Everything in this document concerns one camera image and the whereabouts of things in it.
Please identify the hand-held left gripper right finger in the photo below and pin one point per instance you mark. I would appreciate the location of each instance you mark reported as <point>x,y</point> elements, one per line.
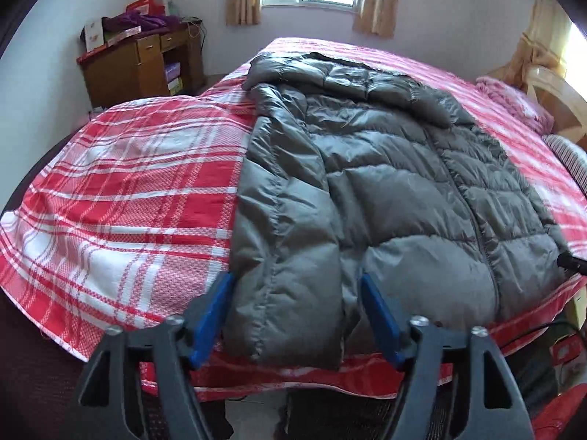
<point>380,321</point>

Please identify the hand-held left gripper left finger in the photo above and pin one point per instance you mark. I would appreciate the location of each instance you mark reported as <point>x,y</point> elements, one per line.
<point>211,316</point>

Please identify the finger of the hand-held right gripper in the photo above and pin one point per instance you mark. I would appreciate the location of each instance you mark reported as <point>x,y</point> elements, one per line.
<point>573,263</point>

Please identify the grey puffer jacket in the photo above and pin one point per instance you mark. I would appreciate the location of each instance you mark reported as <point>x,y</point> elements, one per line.
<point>390,169</point>

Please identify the purple clothes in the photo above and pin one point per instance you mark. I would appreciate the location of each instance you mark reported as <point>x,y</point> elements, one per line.
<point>137,22</point>

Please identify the striped pillow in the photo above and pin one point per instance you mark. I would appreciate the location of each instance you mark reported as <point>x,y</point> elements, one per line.
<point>568,160</point>

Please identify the bed with red plaid sheet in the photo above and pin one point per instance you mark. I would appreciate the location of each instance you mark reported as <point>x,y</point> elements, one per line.
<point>137,192</point>

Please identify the red bag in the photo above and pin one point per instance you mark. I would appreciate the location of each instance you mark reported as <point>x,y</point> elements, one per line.
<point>562,415</point>

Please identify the cream wooden headboard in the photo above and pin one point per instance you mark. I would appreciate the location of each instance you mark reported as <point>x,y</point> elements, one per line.
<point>550,96</point>

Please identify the pink floral quilt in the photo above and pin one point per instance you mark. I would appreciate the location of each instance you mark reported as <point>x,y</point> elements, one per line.
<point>513,101</point>

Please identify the long yellow patterned curtain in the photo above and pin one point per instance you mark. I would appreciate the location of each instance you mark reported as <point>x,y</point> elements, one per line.
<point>536,46</point>

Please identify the white shoe box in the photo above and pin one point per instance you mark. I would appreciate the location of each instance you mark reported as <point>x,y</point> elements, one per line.
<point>174,84</point>

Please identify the purple shoe box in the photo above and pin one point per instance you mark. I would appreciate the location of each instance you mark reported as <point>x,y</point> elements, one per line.
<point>172,71</point>

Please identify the wooden desk with drawers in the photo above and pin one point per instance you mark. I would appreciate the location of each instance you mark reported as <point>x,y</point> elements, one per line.
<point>128,73</point>

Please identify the flat red box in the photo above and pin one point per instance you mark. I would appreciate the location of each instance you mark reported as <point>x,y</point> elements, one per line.
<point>91,55</point>

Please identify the flat pink printed box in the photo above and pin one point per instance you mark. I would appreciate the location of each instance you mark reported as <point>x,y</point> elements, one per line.
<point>121,36</point>

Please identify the white printed box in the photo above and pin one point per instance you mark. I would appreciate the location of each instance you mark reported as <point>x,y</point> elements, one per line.
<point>94,34</point>

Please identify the red cardboard box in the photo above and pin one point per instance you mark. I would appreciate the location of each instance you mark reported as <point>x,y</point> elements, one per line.
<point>144,7</point>

